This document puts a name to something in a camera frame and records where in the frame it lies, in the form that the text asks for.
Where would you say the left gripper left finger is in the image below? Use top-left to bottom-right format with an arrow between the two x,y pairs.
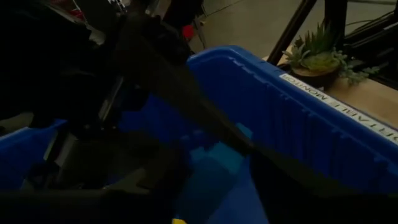
102,149 -> 194,224

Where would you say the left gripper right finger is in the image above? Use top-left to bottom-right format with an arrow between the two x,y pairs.
249,148 -> 398,224

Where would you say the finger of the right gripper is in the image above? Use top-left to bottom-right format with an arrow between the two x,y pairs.
43,93 -> 187,190
123,14 -> 255,157

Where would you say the artificial potted plant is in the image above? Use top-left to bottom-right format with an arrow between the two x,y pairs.
281,22 -> 382,90

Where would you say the blue rectangular block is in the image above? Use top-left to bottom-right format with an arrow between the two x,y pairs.
185,123 -> 254,218

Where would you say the white bin label strip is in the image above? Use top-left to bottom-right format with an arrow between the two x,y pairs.
279,73 -> 398,146

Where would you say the blue plastic bin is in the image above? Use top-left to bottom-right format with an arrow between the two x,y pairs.
0,45 -> 398,224

